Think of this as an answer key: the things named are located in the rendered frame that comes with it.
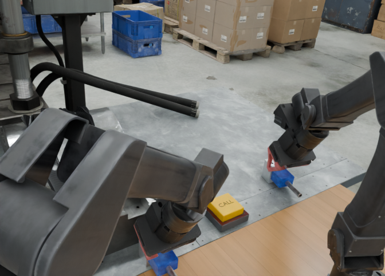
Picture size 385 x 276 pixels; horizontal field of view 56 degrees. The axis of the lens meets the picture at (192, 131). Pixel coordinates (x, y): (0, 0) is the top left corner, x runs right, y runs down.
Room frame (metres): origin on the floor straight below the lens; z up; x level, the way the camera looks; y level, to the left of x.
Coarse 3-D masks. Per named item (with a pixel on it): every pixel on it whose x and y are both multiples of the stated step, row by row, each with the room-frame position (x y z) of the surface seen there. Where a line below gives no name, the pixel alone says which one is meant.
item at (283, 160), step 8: (272, 144) 0.76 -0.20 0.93; (296, 144) 0.72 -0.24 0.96; (280, 152) 0.74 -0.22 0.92; (288, 152) 0.74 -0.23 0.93; (296, 152) 0.72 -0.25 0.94; (304, 152) 0.72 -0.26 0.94; (312, 152) 0.77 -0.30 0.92; (280, 160) 0.72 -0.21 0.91; (288, 160) 0.73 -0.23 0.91; (296, 160) 0.73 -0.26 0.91; (304, 160) 0.74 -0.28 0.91; (312, 160) 0.76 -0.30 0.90
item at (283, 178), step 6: (264, 162) 0.81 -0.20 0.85; (264, 168) 0.81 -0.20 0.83; (264, 174) 0.80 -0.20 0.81; (270, 174) 0.78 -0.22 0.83; (276, 174) 0.77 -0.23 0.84; (282, 174) 0.77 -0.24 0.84; (288, 174) 0.77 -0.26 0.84; (270, 180) 0.78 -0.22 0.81; (276, 180) 0.76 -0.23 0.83; (282, 180) 0.75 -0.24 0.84; (288, 180) 0.76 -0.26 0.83; (282, 186) 0.75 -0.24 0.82; (288, 186) 0.74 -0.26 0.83; (294, 192) 0.72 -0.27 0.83; (300, 192) 0.71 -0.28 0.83
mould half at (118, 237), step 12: (96, 120) 0.80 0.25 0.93; (108, 120) 0.81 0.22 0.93; (0, 132) 0.81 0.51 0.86; (12, 132) 0.70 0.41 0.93; (60, 156) 0.68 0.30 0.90; (120, 216) 0.51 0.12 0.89; (120, 228) 0.51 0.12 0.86; (132, 228) 0.52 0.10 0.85; (120, 240) 0.51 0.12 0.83; (132, 240) 0.52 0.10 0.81; (108, 252) 0.49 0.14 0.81
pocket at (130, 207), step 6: (132, 198) 0.57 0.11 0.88; (138, 198) 0.58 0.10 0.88; (144, 198) 0.57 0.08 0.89; (126, 204) 0.56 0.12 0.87; (132, 204) 0.57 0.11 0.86; (138, 204) 0.58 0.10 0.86; (144, 204) 0.57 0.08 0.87; (126, 210) 0.56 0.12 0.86; (132, 210) 0.56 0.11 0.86; (138, 210) 0.56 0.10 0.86; (144, 210) 0.56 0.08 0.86; (132, 216) 0.53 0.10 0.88
